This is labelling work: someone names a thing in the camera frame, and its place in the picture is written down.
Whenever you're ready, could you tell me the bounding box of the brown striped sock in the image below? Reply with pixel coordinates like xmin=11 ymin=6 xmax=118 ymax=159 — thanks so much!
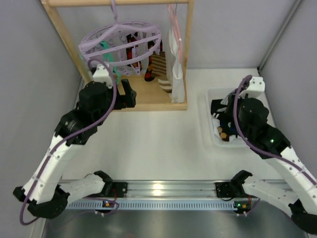
xmin=152 ymin=52 xmax=172 ymax=94

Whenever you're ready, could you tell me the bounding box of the purple round clip hanger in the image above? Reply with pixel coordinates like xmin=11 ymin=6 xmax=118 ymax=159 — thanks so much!
xmin=78 ymin=0 xmax=161 ymax=76

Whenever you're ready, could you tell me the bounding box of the black red argyle sock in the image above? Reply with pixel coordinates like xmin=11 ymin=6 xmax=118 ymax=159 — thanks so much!
xmin=126 ymin=32 xmax=142 ymax=70
xmin=144 ymin=41 xmax=155 ymax=82

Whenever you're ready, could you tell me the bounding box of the black sock with blue accents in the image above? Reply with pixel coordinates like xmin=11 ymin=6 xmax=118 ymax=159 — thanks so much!
xmin=211 ymin=94 xmax=235 ymax=118

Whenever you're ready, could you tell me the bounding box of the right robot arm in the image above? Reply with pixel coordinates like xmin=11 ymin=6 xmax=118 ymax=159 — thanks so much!
xmin=227 ymin=95 xmax=317 ymax=235

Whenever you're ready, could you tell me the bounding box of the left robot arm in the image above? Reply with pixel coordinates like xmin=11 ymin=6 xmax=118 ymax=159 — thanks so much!
xmin=13 ymin=79 xmax=137 ymax=219

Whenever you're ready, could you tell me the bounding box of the white cloth on hanger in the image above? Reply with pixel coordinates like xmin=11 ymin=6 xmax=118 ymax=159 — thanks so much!
xmin=165 ymin=26 xmax=185 ymax=103

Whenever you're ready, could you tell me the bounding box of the pink clothes hanger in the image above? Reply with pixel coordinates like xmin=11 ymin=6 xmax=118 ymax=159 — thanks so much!
xmin=167 ymin=4 xmax=183 ymax=62

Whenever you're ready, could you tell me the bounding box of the black sock with grey pads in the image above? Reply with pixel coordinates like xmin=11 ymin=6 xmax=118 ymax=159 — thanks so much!
xmin=218 ymin=120 xmax=238 ymax=138

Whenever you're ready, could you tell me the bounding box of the brown argyle sock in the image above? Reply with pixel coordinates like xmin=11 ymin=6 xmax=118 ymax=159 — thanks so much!
xmin=217 ymin=126 xmax=230 ymax=142

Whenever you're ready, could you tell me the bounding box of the white sock in basket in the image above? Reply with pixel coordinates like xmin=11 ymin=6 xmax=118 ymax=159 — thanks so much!
xmin=212 ymin=119 xmax=239 ymax=143

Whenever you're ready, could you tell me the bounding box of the mint green patterned sock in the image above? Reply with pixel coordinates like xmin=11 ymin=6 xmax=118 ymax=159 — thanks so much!
xmin=100 ymin=41 xmax=119 ymax=76

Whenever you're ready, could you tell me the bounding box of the white plastic laundry basket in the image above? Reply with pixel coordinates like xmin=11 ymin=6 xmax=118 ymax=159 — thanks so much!
xmin=202 ymin=87 xmax=278 ymax=158

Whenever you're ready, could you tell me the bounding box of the aluminium corner profile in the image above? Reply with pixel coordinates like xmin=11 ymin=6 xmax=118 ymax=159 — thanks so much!
xmin=257 ymin=0 xmax=305 ymax=75

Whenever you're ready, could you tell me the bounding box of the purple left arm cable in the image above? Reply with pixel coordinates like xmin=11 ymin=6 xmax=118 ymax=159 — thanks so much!
xmin=19 ymin=59 xmax=117 ymax=226

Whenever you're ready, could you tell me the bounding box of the wooden drying rack frame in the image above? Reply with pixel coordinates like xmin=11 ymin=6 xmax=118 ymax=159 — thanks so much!
xmin=42 ymin=0 xmax=190 ymax=111

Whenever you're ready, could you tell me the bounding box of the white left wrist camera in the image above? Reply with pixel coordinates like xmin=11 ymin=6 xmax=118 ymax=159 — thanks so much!
xmin=93 ymin=64 xmax=116 ymax=91

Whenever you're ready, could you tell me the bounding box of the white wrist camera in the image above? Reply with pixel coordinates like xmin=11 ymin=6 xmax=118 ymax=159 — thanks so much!
xmin=239 ymin=76 xmax=265 ymax=98
xmin=93 ymin=64 xmax=116 ymax=91

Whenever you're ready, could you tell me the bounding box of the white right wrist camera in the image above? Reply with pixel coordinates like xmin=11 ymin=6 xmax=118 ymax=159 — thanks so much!
xmin=239 ymin=76 xmax=265 ymax=98

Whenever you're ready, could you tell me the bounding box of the aluminium mounting rail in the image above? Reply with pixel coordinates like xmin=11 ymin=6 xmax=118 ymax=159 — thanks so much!
xmin=58 ymin=179 xmax=310 ymax=200

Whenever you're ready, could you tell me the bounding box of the white slotted cable duct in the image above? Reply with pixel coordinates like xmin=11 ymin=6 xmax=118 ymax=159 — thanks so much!
xmin=66 ymin=199 xmax=248 ymax=211

